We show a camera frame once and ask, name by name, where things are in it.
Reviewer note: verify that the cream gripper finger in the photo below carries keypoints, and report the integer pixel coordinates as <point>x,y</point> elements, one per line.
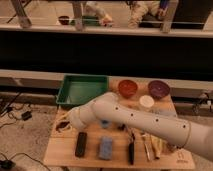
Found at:
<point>66,128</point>
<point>64,117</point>

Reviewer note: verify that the black remote control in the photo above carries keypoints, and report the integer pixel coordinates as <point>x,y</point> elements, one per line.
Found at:
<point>81,144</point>

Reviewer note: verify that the red bowl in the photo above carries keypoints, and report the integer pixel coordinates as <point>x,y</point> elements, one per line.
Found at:
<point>127,88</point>

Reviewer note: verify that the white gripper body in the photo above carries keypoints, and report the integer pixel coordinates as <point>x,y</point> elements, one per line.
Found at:
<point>79,118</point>

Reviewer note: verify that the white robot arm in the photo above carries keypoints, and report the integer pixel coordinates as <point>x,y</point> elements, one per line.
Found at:
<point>194,137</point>

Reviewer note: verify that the dark red grape bunch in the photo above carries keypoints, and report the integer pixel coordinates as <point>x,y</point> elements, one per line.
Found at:
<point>61,125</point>

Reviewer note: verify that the white round container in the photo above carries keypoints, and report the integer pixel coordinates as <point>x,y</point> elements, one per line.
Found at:
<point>146,102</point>

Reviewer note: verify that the black handled knife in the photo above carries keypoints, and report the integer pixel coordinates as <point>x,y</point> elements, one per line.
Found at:
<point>131,149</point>

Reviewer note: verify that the metal fork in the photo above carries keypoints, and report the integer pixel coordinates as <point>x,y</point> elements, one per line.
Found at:
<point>143,135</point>

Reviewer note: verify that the blue sponge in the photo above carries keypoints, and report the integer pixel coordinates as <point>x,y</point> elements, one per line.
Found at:
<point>105,148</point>

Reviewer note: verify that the green plastic tray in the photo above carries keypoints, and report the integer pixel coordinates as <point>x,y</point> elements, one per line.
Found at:
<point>77,90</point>

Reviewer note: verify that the light blue cloth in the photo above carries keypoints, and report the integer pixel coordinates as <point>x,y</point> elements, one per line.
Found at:
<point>165,112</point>

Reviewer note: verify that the purple bowl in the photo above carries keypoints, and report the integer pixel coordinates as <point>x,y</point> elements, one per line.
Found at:
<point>158,89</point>

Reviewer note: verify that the small black box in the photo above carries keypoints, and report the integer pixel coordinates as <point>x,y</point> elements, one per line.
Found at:
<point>122,127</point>

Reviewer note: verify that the black power adapter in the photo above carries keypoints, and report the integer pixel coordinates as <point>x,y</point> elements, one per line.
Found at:
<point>26,115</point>

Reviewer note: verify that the blue cup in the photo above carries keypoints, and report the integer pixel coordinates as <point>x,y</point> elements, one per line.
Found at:
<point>105,124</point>

